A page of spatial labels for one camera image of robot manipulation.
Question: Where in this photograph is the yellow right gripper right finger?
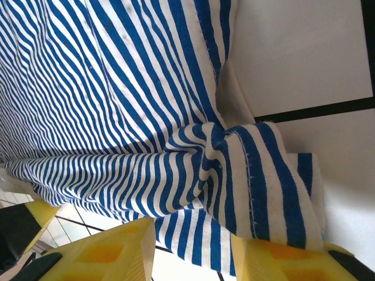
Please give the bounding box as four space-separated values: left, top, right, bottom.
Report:
231 234 375 281

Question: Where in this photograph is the blue white striped tank top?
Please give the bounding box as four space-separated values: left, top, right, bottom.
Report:
0 0 326 277

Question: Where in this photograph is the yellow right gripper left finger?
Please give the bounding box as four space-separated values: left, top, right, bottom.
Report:
17 216 156 281

